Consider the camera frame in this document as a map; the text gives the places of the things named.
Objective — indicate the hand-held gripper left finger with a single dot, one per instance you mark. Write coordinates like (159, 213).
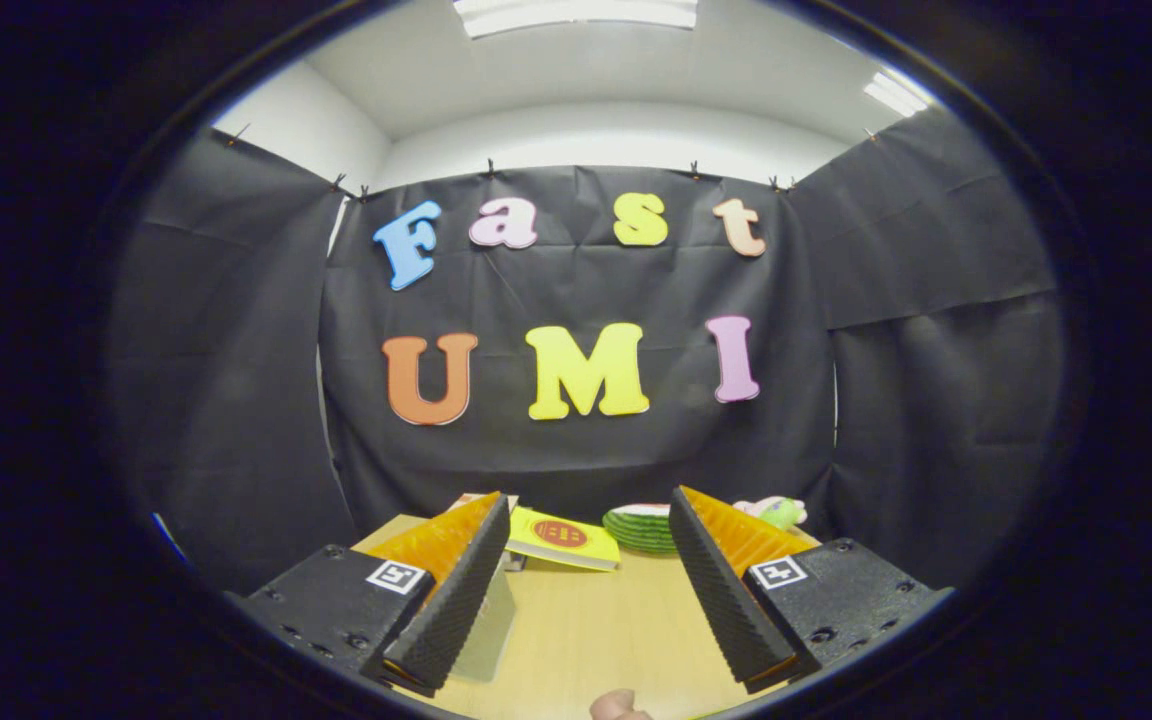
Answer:
(456, 610)

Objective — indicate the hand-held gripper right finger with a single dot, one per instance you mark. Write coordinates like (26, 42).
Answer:
(721, 600)

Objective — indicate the green fabric storage box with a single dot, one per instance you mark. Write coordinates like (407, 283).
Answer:
(491, 630)

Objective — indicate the watermelon slice plush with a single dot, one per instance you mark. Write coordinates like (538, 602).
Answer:
(641, 530)

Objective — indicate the pink and green plush toy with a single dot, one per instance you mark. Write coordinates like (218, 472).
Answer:
(781, 512)

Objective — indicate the yellow book with red circle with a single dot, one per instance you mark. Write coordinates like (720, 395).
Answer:
(561, 538)

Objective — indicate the small ceiling light panel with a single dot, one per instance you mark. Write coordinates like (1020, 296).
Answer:
(894, 95)

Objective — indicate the long ceiling light panel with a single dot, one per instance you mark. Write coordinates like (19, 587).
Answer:
(576, 14)

